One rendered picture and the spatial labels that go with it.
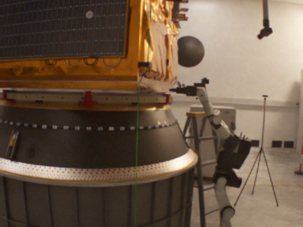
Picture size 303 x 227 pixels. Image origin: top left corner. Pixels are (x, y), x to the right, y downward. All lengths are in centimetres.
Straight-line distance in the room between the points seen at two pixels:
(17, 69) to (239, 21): 892
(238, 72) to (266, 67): 104
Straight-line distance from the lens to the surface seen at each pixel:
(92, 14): 191
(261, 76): 1019
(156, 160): 221
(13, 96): 237
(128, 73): 181
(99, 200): 202
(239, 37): 1025
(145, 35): 187
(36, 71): 208
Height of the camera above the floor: 174
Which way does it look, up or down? 3 degrees down
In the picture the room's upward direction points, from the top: 2 degrees clockwise
